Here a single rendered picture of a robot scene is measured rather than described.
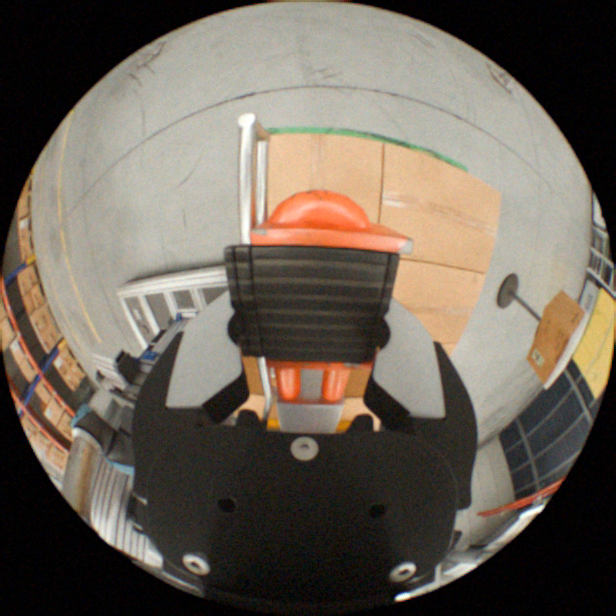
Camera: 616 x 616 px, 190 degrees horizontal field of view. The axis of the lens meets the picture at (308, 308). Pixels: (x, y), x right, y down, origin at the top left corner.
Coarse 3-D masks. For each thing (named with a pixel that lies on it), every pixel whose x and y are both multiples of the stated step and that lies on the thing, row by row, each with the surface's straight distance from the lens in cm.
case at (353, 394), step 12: (252, 360) 53; (252, 372) 50; (360, 372) 50; (252, 384) 47; (348, 384) 47; (360, 384) 48; (252, 396) 46; (264, 396) 45; (348, 396) 45; (360, 396) 46; (240, 408) 53; (252, 408) 51; (276, 408) 49; (348, 408) 49; (360, 408) 50; (348, 420) 55
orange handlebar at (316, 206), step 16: (304, 192) 10; (320, 192) 10; (336, 192) 11; (288, 208) 10; (304, 208) 10; (320, 208) 10; (336, 208) 10; (352, 208) 10; (336, 224) 10; (352, 224) 10; (368, 224) 11; (288, 384) 16; (336, 384) 16
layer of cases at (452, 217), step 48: (288, 144) 67; (336, 144) 67; (384, 144) 71; (288, 192) 64; (384, 192) 68; (432, 192) 76; (480, 192) 93; (432, 240) 78; (480, 240) 95; (432, 288) 85; (480, 288) 105; (432, 336) 102
